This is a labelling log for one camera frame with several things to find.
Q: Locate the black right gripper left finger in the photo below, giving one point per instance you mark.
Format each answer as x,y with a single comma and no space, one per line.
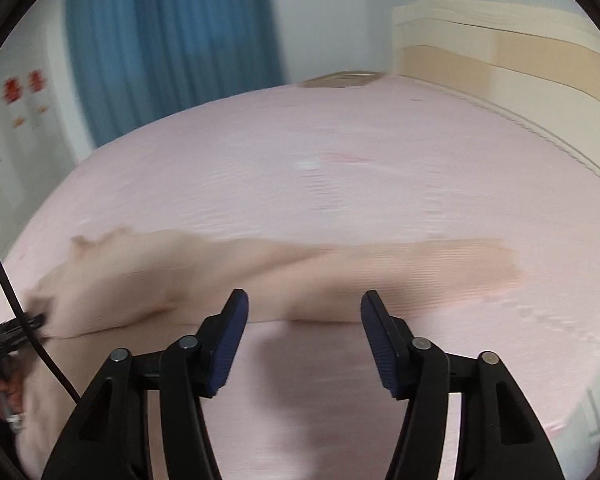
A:
199,364

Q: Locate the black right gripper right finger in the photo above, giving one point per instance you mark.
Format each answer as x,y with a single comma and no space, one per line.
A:
406,364

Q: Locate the beige ribbed knit sweater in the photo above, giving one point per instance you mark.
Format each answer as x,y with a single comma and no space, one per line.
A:
301,401

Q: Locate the person left hand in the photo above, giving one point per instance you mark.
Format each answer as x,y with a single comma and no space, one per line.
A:
11,391

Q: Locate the pink bed sheet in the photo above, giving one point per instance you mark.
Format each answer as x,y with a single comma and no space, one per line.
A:
393,162

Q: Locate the white wardrobe with stickers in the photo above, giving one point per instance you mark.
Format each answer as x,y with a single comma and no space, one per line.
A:
43,132

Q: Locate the tan pillow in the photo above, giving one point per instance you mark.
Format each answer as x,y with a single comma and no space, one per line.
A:
350,79

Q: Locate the blue curtain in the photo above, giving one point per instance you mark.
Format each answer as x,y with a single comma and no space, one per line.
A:
137,61

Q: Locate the cream and tan headboard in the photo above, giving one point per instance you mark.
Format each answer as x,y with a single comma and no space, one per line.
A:
539,65

